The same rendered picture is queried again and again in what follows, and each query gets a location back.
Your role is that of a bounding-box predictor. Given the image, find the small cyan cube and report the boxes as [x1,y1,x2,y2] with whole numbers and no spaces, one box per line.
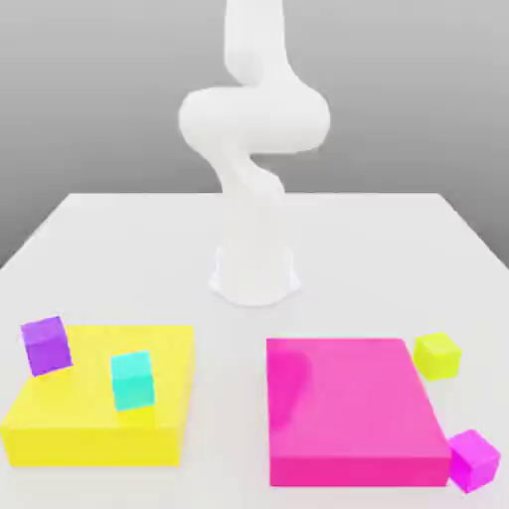
[109,349,157,413]

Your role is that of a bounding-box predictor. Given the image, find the small lime cube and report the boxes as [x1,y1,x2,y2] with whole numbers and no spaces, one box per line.
[412,331,463,383]

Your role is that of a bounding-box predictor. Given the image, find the small purple cube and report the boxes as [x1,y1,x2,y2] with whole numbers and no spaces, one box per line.
[20,314,75,378]

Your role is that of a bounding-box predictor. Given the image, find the small magenta cube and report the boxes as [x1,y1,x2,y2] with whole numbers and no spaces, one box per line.
[447,427,502,495]

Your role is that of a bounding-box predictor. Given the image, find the large pink box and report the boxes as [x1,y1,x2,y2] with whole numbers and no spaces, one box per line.
[265,337,453,488]

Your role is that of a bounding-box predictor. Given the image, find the large yellow box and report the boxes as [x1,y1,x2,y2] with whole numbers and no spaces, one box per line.
[0,324,196,468]

